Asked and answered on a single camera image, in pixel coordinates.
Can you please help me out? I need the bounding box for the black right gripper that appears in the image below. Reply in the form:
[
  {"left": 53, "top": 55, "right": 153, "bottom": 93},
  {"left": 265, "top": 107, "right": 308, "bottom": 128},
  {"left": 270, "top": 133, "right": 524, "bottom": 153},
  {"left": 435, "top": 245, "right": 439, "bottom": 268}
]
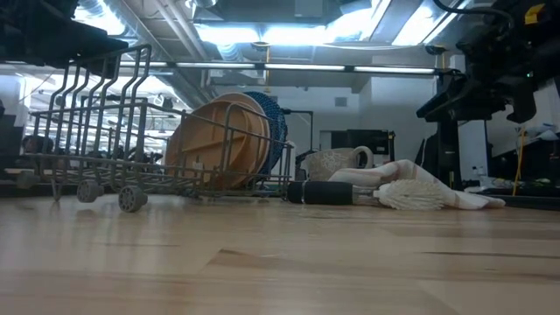
[{"left": 416, "top": 25, "right": 543, "bottom": 124}]

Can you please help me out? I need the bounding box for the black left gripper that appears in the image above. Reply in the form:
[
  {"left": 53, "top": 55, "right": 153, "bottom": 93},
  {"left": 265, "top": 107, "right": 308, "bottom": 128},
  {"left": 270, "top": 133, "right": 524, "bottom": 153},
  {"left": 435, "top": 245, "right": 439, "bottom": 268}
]
[{"left": 0, "top": 0, "right": 130, "bottom": 78}]

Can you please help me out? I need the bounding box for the brown divided plate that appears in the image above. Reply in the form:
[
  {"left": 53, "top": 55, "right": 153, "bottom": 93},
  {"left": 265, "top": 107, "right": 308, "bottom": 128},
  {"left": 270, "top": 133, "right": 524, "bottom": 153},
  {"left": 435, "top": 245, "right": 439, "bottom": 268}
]
[{"left": 164, "top": 99, "right": 265, "bottom": 191}]

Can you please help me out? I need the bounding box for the grey wire dish rack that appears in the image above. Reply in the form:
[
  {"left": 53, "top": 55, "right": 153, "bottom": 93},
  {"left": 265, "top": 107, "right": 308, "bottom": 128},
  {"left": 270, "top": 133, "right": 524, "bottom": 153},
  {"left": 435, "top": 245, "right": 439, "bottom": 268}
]
[{"left": 24, "top": 43, "right": 295, "bottom": 214}]

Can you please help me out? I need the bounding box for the black handled white dish brush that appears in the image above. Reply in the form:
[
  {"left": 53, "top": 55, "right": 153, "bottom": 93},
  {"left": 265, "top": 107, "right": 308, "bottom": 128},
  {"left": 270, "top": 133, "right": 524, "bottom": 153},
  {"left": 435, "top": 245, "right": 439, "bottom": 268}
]
[{"left": 286, "top": 178, "right": 447, "bottom": 212}]

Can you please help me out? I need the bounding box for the blue patterned plate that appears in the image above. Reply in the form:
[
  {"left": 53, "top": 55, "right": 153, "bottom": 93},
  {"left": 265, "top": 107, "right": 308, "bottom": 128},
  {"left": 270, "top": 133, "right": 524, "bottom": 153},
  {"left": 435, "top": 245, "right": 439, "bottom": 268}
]
[{"left": 242, "top": 90, "right": 290, "bottom": 179}]

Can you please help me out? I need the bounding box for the white striped dish towel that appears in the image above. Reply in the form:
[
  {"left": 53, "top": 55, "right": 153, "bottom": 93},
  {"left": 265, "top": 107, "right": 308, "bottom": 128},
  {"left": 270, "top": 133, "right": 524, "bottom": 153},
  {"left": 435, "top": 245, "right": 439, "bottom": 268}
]
[{"left": 327, "top": 158, "right": 508, "bottom": 211}]

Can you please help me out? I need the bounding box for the black monitor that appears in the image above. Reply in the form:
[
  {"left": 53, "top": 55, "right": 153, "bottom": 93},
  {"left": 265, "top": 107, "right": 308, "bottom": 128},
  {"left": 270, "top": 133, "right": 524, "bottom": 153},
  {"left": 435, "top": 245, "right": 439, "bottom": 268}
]
[{"left": 330, "top": 129, "right": 396, "bottom": 168}]

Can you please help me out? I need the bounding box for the grey patterned mug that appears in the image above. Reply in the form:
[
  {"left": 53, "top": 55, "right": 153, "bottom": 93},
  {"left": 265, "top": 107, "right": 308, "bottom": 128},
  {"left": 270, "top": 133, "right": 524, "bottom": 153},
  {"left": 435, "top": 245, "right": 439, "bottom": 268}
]
[{"left": 301, "top": 145, "right": 375, "bottom": 183}]

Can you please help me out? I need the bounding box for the yellow cable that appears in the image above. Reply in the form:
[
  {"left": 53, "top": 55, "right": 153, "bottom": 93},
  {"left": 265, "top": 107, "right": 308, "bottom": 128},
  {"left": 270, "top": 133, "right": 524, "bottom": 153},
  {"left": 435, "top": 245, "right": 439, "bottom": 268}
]
[{"left": 514, "top": 128, "right": 528, "bottom": 197}]

